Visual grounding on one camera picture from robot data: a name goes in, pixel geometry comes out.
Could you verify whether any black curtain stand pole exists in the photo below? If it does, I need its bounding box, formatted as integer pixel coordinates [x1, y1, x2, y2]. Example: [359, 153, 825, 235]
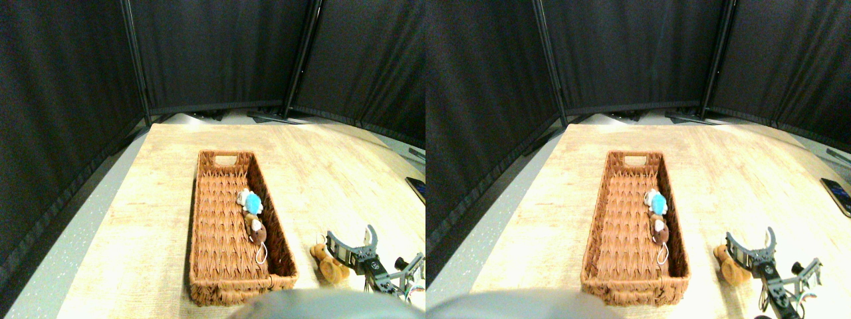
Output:
[532, 0, 569, 127]
[120, 0, 152, 127]
[283, 0, 323, 120]
[701, 0, 737, 120]

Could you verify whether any white and blue plush toy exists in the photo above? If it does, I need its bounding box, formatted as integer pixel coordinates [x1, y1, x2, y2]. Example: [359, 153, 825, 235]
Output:
[644, 189, 668, 217]
[237, 189, 264, 217]

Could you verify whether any brown plush mouse toy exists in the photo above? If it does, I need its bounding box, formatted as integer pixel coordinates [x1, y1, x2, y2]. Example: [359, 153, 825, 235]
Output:
[648, 214, 672, 265]
[243, 213, 269, 265]

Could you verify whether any black smartphone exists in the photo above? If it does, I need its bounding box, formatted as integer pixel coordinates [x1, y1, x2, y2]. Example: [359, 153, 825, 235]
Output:
[406, 176, 426, 205]
[820, 177, 851, 218]

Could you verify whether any tan plush bear toy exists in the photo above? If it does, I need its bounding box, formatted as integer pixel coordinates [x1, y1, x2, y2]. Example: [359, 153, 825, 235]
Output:
[309, 243, 351, 284]
[713, 244, 749, 286]

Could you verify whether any brown wicker basket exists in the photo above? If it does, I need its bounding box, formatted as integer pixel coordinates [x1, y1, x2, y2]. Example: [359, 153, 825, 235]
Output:
[188, 150, 299, 306]
[580, 150, 692, 306]

